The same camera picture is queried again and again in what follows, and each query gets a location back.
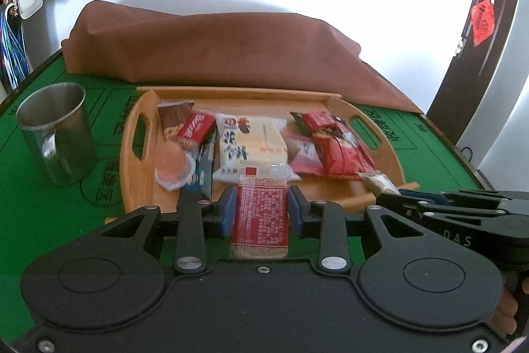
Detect dark brown door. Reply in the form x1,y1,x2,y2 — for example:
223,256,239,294
426,0,522,148

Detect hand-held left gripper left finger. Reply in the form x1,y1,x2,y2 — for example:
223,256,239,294
99,187,237,276

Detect person's right hand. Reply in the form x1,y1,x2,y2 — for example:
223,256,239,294
494,281,520,339

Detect brown wafer packet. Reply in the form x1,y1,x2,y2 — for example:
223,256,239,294
156,100,195,144

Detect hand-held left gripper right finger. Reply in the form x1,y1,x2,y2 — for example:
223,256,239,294
288,185,426,276

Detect red door decoration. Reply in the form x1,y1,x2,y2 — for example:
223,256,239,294
470,0,497,48

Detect orange jelly cup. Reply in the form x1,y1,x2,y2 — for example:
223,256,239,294
154,141,196,192

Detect stainless steel cup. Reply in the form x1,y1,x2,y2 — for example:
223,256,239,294
15,83,99,186

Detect pink and white snack packet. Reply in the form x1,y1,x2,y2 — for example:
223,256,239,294
284,130,328,176

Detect clear red label cracker packet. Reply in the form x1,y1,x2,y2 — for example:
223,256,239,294
228,165,291,259

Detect small red snack packet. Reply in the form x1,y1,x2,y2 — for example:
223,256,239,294
177,112,216,150

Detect brown leather cover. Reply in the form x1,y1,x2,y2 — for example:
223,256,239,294
61,0,426,114

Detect black stick drink packet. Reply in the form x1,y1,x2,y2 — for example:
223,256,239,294
187,129,218,201

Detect red nut snack packet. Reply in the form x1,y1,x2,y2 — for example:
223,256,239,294
311,126,376,181

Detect wooden tray with handles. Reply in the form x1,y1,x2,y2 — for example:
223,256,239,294
105,86,419,225

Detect blue lanyards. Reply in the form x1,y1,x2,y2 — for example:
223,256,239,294
0,3,33,90

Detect red stick drink packet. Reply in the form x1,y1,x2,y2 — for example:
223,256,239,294
290,110,345,135

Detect white flower cake packet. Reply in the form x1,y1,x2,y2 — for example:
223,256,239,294
215,113,289,185

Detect beige snack packet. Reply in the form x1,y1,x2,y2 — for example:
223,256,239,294
356,170,402,197

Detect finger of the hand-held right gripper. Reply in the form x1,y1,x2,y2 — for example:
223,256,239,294
398,189,508,202
375,193,503,222

